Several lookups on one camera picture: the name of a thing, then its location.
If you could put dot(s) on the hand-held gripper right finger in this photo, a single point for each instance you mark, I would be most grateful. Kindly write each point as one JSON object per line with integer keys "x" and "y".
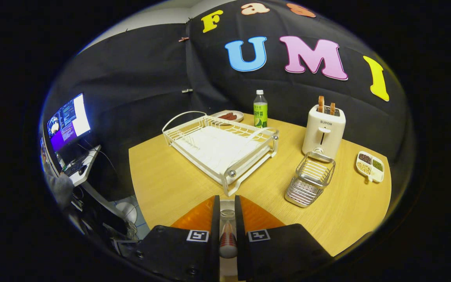
{"x": 241, "y": 250}

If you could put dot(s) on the black backdrop cloth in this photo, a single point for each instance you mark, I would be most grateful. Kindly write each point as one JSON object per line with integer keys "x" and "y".
{"x": 151, "y": 70}

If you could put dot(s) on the green label drink bottle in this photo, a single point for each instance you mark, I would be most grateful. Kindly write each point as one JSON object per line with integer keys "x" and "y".
{"x": 260, "y": 111}

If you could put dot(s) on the black keyboard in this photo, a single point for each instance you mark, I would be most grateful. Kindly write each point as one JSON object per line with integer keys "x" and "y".
{"x": 74, "y": 167}

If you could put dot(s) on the toast slice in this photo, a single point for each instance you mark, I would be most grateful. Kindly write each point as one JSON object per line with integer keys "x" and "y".
{"x": 321, "y": 104}
{"x": 332, "y": 109}

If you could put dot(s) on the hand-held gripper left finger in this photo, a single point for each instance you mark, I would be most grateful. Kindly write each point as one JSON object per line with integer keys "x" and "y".
{"x": 215, "y": 243}

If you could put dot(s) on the small beige plate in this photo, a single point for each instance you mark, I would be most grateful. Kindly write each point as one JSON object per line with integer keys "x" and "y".
{"x": 239, "y": 116}

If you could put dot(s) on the white desk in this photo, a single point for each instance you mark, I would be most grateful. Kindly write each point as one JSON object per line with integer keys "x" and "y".
{"x": 88, "y": 164}

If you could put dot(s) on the white round base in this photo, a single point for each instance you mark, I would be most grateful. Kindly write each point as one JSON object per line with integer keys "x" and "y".
{"x": 127, "y": 212}

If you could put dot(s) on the white divided bean dish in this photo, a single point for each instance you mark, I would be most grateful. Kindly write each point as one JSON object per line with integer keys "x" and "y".
{"x": 371, "y": 174}

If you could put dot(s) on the red sausage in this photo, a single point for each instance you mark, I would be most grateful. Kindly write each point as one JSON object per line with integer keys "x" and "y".
{"x": 226, "y": 115}
{"x": 232, "y": 117}

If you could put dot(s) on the grey cloth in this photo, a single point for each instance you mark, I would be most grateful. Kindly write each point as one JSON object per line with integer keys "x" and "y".
{"x": 62, "y": 190}

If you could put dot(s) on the computer monitor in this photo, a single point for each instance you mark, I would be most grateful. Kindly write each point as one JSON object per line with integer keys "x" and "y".
{"x": 71, "y": 121}

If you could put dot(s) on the white toaster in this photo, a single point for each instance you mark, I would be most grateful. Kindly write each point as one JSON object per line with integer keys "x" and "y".
{"x": 323, "y": 137}

